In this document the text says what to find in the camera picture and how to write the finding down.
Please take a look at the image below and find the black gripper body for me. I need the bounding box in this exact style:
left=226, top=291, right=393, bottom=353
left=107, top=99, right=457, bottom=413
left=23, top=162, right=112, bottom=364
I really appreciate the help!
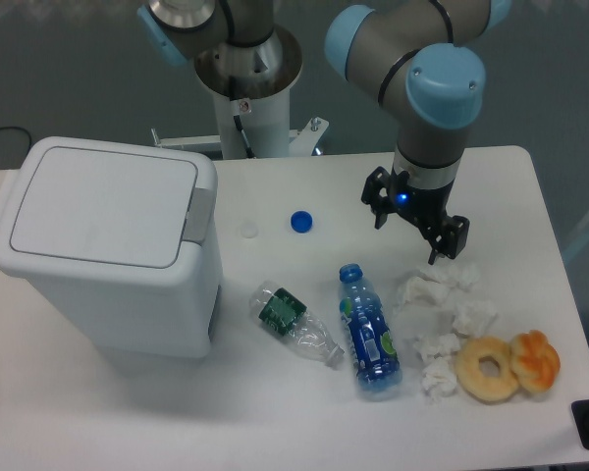
left=385, top=171, right=453, bottom=235

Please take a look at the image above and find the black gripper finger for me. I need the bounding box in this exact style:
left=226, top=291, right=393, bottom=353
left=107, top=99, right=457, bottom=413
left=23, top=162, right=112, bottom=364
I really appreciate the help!
left=361, top=167, right=397, bottom=230
left=426, top=215, right=470, bottom=265

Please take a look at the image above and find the white plastic trash can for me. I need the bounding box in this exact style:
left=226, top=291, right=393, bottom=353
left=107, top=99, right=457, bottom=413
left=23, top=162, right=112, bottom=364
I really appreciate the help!
left=0, top=136, right=223, bottom=359

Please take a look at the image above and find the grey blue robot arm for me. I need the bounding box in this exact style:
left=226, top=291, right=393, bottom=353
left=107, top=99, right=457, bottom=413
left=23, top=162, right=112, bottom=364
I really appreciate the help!
left=137, top=1, right=510, bottom=259

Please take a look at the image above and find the crumpled white tissue top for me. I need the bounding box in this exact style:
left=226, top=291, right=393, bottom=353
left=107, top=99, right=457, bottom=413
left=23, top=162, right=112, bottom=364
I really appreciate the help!
left=393, top=263, right=481, bottom=314

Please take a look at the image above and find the crumpled white tissue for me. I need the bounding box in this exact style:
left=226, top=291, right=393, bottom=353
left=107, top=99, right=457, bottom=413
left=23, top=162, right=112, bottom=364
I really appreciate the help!
left=413, top=333, right=461, bottom=403
left=393, top=263, right=481, bottom=314
left=452, top=300, right=498, bottom=338

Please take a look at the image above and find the blue bottle cap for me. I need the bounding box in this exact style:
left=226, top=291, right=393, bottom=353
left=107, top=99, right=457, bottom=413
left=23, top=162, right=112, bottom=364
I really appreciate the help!
left=290, top=210, right=313, bottom=234

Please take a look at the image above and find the crumpled white tissue middle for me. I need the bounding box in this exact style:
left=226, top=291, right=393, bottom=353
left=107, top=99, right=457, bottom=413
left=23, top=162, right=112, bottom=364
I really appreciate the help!
left=452, top=300, right=498, bottom=338

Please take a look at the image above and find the white bottle cap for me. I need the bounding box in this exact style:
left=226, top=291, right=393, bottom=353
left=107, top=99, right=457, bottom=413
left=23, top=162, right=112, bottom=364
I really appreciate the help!
left=240, top=221, right=259, bottom=239

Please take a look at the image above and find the blue plastic bottle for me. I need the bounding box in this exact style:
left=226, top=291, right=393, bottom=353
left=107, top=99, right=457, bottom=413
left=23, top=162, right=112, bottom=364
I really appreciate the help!
left=339, top=263, right=402, bottom=400

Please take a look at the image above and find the crumpled white tissue bottom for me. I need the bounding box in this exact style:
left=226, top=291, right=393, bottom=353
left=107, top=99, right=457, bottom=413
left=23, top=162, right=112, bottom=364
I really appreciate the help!
left=413, top=333, right=461, bottom=403

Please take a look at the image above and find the orange glazed bread roll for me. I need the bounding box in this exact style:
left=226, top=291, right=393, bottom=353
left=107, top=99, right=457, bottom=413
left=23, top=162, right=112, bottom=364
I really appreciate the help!
left=509, top=330, right=561, bottom=394

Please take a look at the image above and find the clear bottle green label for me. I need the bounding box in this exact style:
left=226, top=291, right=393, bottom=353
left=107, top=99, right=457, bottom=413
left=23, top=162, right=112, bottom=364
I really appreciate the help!
left=248, top=281, right=345, bottom=368

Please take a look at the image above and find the plain ring donut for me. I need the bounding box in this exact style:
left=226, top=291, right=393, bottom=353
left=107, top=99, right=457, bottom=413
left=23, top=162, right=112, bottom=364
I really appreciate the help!
left=455, top=336, right=519, bottom=402

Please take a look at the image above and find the black cable on floor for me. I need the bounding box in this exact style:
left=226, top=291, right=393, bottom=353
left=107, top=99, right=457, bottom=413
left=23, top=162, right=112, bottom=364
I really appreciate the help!
left=0, top=126, right=33, bottom=148

